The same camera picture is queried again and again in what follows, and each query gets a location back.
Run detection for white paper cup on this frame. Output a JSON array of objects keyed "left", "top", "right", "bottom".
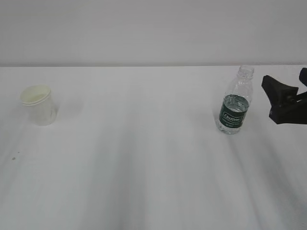
[{"left": 20, "top": 84, "right": 57, "bottom": 126}]

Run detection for clear water bottle green label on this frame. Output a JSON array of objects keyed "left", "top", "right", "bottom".
[{"left": 217, "top": 64, "right": 255, "bottom": 135}]

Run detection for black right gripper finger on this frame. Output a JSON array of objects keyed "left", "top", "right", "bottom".
[
  {"left": 261, "top": 75, "right": 298, "bottom": 107},
  {"left": 299, "top": 68, "right": 307, "bottom": 86}
]

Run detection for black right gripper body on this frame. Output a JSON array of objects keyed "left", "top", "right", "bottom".
[{"left": 269, "top": 92, "right": 307, "bottom": 125}]

